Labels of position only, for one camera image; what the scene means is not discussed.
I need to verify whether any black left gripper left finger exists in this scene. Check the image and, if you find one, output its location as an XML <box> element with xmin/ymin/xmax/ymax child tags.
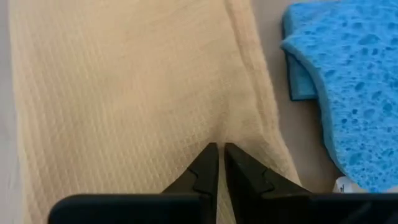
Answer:
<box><xmin>48</xmin><ymin>142</ymin><xmax>220</xmax><ymax>224</ymax></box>

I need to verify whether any white paper tag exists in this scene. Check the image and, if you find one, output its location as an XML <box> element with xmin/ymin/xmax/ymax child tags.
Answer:
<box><xmin>331</xmin><ymin>175</ymin><xmax>369</xmax><ymax>194</ymax></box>

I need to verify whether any blue cellulose sponge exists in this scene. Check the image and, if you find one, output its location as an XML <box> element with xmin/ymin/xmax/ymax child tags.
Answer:
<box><xmin>281</xmin><ymin>17</ymin><xmax>320</xmax><ymax>101</ymax></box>
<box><xmin>280</xmin><ymin>0</ymin><xmax>398</xmax><ymax>194</ymax></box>

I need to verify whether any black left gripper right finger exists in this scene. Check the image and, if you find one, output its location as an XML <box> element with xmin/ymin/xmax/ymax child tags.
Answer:
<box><xmin>223</xmin><ymin>142</ymin><xmax>398</xmax><ymax>224</ymax></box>

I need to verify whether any orange waffle towel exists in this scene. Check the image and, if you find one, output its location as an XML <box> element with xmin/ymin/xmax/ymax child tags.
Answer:
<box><xmin>8</xmin><ymin>0</ymin><xmax>302</xmax><ymax>224</ymax></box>

